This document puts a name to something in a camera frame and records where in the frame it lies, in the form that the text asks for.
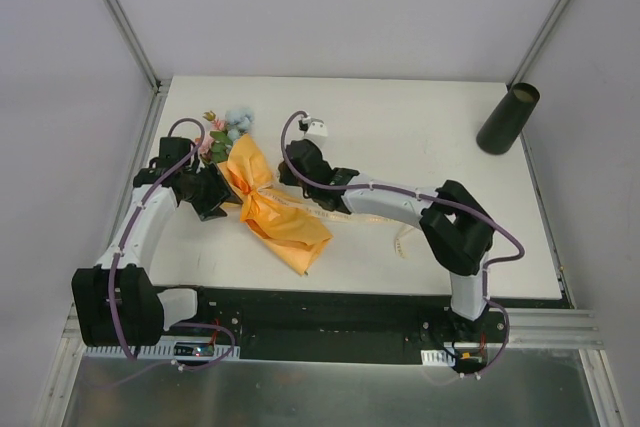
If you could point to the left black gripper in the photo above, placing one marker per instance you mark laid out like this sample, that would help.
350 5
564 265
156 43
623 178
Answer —
215 192

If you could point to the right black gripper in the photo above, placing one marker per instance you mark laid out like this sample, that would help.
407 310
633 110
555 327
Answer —
291 167

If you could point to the artificial flower bunch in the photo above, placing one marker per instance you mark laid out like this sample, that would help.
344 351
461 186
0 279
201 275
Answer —
222 132

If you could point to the orange paper flower wrapping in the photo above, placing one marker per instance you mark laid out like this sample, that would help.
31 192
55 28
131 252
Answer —
289 231

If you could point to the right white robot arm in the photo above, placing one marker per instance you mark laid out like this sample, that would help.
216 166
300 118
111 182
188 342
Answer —
458 240

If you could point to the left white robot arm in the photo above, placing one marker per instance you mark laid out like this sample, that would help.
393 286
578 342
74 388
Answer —
115 300

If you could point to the dark cylindrical vase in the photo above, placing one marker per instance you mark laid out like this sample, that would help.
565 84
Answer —
506 122

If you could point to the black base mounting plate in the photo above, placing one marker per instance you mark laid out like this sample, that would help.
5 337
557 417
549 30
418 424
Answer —
219 298

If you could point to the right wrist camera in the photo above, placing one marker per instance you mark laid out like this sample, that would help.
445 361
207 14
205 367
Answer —
314 130

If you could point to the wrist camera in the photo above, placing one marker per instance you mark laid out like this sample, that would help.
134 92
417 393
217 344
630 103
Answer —
172 150
314 130

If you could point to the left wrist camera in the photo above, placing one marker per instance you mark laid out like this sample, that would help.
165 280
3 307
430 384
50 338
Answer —
172 150

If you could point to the left aluminium frame post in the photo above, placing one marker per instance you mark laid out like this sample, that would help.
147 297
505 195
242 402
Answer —
133 43

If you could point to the left white cable duct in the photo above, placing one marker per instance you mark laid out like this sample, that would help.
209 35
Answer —
191 351

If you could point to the white cable duct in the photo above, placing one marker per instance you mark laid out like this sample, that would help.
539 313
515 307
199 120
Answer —
191 351
437 358

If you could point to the right white cable duct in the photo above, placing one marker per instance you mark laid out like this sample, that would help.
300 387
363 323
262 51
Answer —
437 358

